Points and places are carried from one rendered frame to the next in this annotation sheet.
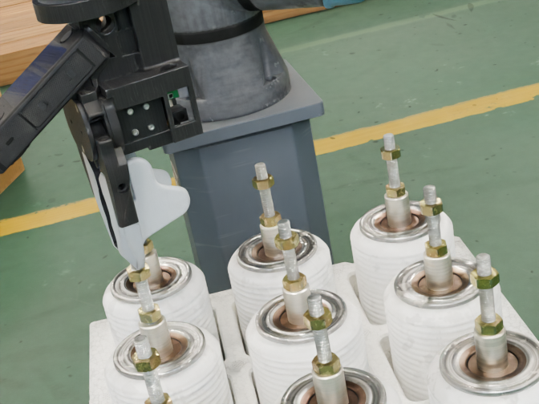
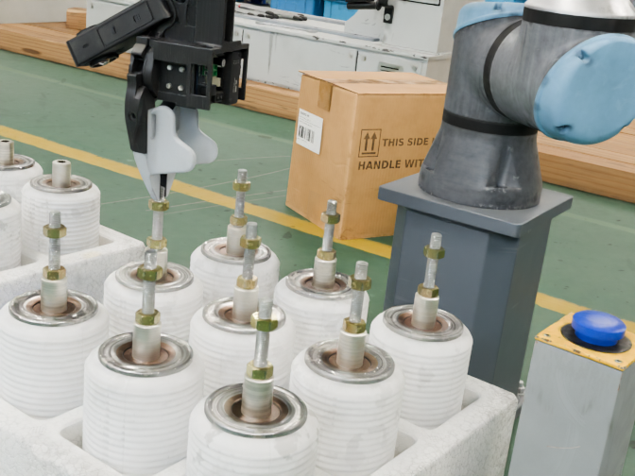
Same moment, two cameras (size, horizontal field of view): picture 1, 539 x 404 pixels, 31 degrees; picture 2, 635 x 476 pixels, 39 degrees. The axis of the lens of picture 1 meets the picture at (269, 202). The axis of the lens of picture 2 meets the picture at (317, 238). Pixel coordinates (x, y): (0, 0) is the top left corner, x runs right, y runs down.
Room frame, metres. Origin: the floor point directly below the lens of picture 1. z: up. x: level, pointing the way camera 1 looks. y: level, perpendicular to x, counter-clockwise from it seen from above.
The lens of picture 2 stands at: (0.14, -0.54, 0.59)
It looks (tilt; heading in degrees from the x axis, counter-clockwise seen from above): 19 degrees down; 40
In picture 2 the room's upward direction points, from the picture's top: 6 degrees clockwise
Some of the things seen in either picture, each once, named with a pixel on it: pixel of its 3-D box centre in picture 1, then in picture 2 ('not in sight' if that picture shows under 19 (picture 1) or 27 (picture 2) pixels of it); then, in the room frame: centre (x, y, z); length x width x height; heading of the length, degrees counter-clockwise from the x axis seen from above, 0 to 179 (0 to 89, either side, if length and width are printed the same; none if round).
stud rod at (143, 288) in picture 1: (144, 294); (157, 225); (0.67, 0.11, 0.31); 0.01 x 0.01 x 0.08
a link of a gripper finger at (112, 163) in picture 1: (110, 166); (146, 103); (0.65, 0.11, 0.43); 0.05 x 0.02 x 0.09; 20
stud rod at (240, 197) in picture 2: not in sight; (239, 204); (0.78, 0.12, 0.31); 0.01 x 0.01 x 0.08
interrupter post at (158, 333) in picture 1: (156, 337); (155, 264); (0.67, 0.11, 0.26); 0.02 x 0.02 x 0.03
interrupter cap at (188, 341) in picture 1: (160, 350); (154, 277); (0.67, 0.11, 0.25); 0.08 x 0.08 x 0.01
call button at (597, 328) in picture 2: not in sight; (597, 331); (0.77, -0.29, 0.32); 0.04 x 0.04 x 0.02
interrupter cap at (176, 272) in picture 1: (151, 280); (235, 251); (0.78, 0.12, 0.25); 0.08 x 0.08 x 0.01
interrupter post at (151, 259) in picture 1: (147, 268); (236, 240); (0.78, 0.12, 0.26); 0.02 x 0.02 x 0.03
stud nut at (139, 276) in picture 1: (138, 272); (159, 204); (0.67, 0.11, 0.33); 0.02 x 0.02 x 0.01; 11
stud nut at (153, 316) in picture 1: (149, 313); (156, 242); (0.67, 0.11, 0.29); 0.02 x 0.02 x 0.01; 11
